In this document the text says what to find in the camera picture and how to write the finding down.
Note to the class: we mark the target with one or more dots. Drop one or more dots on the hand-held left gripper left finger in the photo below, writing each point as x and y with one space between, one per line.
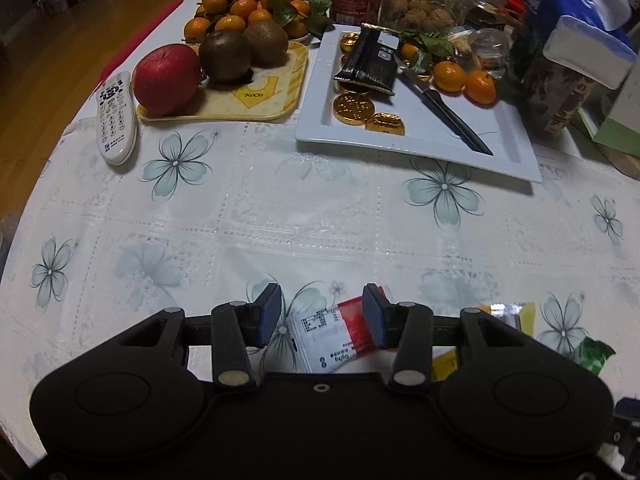
270 315

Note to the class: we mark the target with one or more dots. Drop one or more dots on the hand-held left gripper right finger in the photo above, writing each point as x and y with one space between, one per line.
375 315

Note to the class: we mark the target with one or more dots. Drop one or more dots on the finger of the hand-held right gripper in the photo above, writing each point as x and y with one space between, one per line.
629 410

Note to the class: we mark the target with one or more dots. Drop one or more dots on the red white snack packet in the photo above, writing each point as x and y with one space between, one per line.
325 330

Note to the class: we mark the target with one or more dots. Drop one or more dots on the yellow silver snack packet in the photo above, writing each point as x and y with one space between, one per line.
520 312

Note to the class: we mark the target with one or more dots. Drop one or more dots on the green yellow snack packet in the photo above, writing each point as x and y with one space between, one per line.
595 355

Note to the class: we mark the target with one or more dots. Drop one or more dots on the white rectangular plate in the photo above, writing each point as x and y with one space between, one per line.
350 145

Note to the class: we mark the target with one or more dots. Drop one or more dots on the gold foil chocolate ingot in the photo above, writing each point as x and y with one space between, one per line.
385 124

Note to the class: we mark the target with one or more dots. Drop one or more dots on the gold foil chocolate coin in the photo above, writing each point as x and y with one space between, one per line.
349 42
351 107

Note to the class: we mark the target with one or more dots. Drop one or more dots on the yellow plastic tray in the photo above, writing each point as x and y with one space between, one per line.
260 100

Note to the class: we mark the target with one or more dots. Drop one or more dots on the white remote control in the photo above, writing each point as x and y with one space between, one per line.
116 120

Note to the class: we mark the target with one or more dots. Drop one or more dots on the orange mandarin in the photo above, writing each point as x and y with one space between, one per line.
449 76
481 87

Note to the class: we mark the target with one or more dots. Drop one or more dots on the black snack packet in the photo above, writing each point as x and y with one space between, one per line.
370 60

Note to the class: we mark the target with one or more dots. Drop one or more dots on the red apple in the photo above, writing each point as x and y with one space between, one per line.
167 80

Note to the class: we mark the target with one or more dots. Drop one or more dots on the brown kiwi fruit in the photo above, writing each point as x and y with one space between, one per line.
226 56
267 42

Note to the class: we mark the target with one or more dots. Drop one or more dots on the small leafy mandarin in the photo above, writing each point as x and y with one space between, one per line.
409 51

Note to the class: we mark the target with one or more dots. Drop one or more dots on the green desk calendar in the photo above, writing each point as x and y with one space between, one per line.
620 125

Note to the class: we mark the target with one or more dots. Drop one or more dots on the clear plastic cup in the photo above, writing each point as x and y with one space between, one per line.
490 52

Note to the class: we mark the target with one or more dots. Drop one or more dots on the pile of leafy mandarins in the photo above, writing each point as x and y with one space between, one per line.
250 5

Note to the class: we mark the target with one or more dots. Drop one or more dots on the blue white tissue box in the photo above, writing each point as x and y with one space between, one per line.
580 20

